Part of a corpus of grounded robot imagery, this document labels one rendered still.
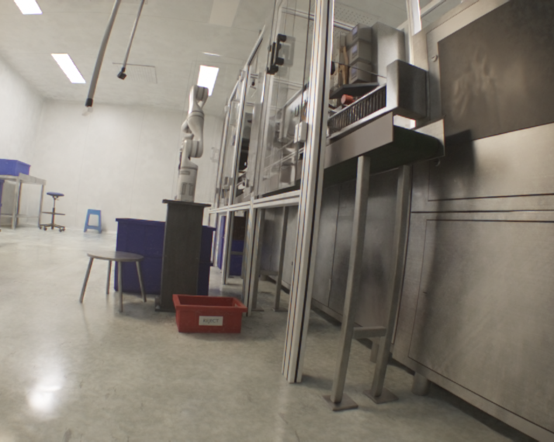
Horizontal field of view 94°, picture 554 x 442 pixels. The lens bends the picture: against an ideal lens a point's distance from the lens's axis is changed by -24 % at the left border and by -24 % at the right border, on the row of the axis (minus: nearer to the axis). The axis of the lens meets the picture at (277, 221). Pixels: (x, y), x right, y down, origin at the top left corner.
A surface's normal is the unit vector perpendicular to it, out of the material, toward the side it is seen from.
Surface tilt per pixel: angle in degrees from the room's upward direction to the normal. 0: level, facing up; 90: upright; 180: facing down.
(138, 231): 90
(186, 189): 90
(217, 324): 90
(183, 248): 90
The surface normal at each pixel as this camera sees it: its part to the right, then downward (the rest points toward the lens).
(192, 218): 0.35, 0.02
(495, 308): -0.96, -0.10
